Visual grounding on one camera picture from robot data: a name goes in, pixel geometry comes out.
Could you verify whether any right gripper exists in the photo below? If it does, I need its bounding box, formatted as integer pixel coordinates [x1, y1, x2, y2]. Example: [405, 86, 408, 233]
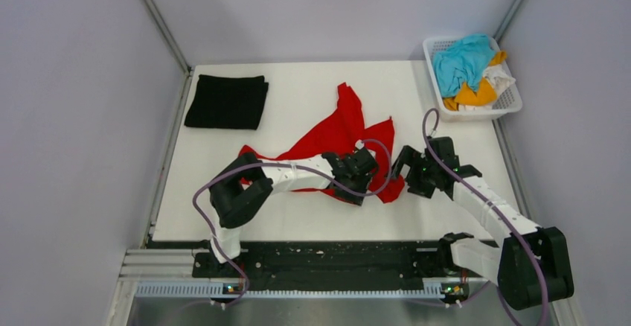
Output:
[384, 145, 440, 199]

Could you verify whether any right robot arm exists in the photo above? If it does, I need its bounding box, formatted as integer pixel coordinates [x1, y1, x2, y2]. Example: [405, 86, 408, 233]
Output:
[392, 137, 574, 310]

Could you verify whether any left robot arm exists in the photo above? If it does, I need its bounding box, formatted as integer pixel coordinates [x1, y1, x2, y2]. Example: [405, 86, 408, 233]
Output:
[208, 147, 379, 276]

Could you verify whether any orange t shirt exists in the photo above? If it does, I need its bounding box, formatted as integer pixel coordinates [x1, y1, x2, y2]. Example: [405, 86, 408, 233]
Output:
[442, 50, 508, 112]

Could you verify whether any light blue t shirt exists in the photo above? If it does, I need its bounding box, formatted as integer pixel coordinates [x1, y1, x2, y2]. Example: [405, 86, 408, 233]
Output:
[432, 33, 496, 98]

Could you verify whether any white plastic laundry basket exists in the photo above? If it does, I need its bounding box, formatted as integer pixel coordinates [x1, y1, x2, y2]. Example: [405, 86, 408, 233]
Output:
[423, 37, 522, 122]

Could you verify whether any white t shirt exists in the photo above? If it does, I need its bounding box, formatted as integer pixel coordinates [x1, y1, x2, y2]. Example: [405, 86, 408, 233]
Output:
[458, 63, 516, 112]

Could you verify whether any folded black t shirt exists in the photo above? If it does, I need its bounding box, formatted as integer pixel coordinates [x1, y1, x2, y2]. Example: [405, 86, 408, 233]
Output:
[184, 74, 269, 130]

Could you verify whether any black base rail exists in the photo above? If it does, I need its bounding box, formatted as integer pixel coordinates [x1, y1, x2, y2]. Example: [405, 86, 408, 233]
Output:
[192, 241, 475, 292]

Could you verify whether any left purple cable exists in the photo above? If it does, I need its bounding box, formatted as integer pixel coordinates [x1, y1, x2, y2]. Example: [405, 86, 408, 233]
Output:
[191, 138, 394, 310]

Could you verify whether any purple cable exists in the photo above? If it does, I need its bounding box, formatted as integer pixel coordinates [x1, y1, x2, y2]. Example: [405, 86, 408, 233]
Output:
[421, 108, 551, 326]
[191, 138, 394, 310]

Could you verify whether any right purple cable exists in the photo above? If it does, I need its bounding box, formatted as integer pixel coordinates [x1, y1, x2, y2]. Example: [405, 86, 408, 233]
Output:
[421, 108, 551, 326]

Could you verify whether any aluminium frame rail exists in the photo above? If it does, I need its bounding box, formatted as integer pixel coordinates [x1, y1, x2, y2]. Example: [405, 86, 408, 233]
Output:
[118, 247, 489, 300]

